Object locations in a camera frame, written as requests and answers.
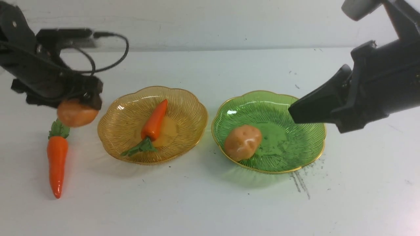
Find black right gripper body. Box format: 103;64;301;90
331;40;420;133

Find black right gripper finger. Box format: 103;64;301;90
288;64;352;124

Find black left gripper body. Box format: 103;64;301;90
1;42;103;110

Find toy potato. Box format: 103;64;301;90
57;100;99;128
224;125;262;162

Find toy carrot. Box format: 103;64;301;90
121;100;168;156
47;119;70;199

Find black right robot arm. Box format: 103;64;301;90
288;0;420;133

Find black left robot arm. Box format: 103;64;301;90
0;1;103;110

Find green ribbed plastic plate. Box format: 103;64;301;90
211;90;327;174

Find amber ribbed plastic plate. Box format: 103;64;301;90
97;86;208;165

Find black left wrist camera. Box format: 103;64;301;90
36;28;97;49

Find black camera cable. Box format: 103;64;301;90
62;31;130;76

